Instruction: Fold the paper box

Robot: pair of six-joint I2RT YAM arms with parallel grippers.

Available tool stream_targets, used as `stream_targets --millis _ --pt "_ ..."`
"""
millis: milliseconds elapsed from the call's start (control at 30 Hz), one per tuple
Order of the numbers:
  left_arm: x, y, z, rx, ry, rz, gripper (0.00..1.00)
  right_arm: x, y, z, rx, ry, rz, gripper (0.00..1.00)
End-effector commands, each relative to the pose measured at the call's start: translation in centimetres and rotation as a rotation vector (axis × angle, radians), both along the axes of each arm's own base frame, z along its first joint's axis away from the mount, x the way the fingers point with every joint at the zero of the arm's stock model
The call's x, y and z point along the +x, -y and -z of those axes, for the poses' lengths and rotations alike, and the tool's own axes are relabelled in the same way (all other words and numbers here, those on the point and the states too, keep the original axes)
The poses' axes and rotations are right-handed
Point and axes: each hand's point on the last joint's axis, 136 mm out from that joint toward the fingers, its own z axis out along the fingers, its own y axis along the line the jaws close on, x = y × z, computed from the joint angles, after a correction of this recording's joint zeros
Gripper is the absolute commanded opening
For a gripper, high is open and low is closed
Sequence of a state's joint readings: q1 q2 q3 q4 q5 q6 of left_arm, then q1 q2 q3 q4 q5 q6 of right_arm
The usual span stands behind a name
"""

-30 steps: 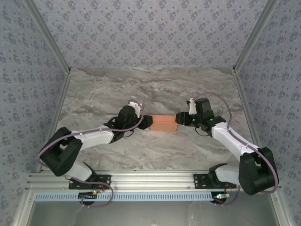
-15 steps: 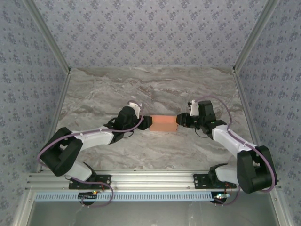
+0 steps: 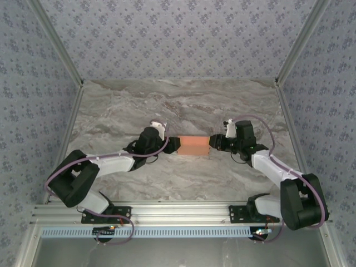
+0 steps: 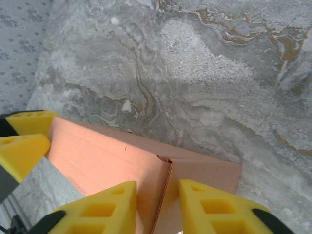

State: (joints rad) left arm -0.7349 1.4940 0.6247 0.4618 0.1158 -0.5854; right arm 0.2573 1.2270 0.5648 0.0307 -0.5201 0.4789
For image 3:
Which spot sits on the aluminium table side rail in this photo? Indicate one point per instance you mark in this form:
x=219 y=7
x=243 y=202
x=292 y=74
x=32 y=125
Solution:
x=66 y=139
x=289 y=119

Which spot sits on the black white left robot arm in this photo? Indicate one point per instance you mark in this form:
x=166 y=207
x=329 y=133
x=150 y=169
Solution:
x=72 y=180

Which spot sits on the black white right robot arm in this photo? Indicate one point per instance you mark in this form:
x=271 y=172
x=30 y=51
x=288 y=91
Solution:
x=303 y=203

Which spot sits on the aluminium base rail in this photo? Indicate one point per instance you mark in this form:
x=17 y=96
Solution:
x=180 y=212

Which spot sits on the small black controller board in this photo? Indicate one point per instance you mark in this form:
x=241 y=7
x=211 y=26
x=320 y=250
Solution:
x=261 y=234
x=104 y=233

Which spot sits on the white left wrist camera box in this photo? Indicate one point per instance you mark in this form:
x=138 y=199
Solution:
x=160 y=126

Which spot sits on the aluminium frame post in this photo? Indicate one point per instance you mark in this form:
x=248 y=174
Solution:
x=300 y=41
x=59 y=41

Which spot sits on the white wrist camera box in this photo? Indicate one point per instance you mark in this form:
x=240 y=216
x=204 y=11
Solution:
x=230 y=129
x=160 y=126

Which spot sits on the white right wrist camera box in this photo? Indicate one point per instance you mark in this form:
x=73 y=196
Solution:
x=230 y=129

